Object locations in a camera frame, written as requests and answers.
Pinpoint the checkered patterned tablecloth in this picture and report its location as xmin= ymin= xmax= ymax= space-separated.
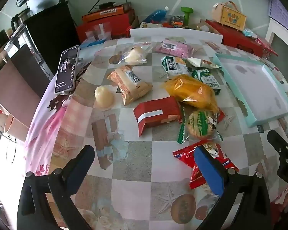
xmin=26 ymin=36 xmax=288 ymax=229

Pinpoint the orange flat box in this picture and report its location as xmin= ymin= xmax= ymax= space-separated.
xmin=82 ymin=2 xmax=132 ymax=23

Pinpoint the blue liquid plastic bottle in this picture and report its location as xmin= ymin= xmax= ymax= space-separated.
xmin=142 ymin=6 xmax=169 ymax=24

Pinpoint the large red gift box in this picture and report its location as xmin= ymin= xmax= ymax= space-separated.
xmin=205 ymin=19 xmax=264 ymax=57

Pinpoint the yellow children's day carry box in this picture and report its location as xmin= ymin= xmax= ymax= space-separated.
xmin=211 ymin=1 xmax=247 ymax=31

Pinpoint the red white-striped snack pack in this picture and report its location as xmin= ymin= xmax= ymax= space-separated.
xmin=133 ymin=96 xmax=183 ymax=136

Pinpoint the white teal-rimmed tray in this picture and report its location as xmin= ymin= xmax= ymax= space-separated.
xmin=213 ymin=53 xmax=288 ymax=127

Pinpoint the red patterned flat pouch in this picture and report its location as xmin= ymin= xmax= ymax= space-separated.
xmin=254 ymin=37 xmax=278 ymax=59

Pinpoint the yellow orange snack bag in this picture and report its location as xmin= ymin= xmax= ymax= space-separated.
xmin=162 ymin=74 xmax=219 ymax=113

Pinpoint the black cabinet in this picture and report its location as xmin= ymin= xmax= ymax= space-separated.
xmin=10 ymin=0 xmax=81 ymax=82

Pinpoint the green dumbbell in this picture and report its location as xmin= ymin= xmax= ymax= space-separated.
xmin=181 ymin=7 xmax=194 ymax=26

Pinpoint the white card game box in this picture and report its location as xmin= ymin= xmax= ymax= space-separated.
xmin=140 ymin=22 xmax=162 ymax=29

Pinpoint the red box at left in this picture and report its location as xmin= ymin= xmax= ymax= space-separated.
xmin=76 ymin=9 xmax=139 ymax=43

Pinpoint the blue wet wipes pack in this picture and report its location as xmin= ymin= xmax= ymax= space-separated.
xmin=242 ymin=28 xmax=258 ymax=39

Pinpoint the white shelf unit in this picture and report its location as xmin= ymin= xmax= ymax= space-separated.
xmin=265 ymin=18 xmax=288 ymax=77

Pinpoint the clear plastic box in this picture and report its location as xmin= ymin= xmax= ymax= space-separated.
xmin=85 ymin=22 xmax=112 ymax=40

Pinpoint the green white milk snack pack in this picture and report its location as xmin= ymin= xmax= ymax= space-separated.
xmin=191 ymin=69 xmax=221 ymax=95

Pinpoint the round cream mochi cake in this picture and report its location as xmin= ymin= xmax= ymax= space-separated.
xmin=94 ymin=86 xmax=115 ymax=110

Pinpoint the colourful toy pile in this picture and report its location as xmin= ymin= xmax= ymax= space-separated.
xmin=161 ymin=16 xmax=184 ymax=28

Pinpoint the white orange cookie packet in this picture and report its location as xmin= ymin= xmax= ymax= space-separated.
xmin=187 ymin=58 xmax=221 ymax=69

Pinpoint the red rice cracker bag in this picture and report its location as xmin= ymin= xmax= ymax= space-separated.
xmin=173 ymin=140 xmax=239 ymax=190

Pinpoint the white foam board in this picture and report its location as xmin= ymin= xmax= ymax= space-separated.
xmin=129 ymin=28 xmax=223 ymax=44

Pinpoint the round clear lidded jar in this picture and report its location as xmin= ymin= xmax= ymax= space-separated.
xmin=199 ymin=25 xmax=210 ymax=32

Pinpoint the clear bag bread bun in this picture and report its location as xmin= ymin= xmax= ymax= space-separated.
xmin=119 ymin=42 xmax=152 ymax=65

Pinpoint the smartphone on stand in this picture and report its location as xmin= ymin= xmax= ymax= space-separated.
xmin=55 ymin=45 xmax=80 ymax=94

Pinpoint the pink barcode snack pack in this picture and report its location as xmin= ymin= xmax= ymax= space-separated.
xmin=154 ymin=39 xmax=194 ymax=59

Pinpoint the green round cracker packet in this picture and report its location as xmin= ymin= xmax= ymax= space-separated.
xmin=177 ymin=105 xmax=225 ymax=144

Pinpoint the purple perforated basket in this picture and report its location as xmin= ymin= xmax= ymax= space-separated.
xmin=268 ymin=0 xmax=288 ymax=30

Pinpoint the beige orange barcode snack pack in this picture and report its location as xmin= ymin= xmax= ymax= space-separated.
xmin=108 ymin=65 xmax=152 ymax=106

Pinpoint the green white korean snack bag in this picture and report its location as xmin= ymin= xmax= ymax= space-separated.
xmin=161 ymin=56 xmax=189 ymax=78

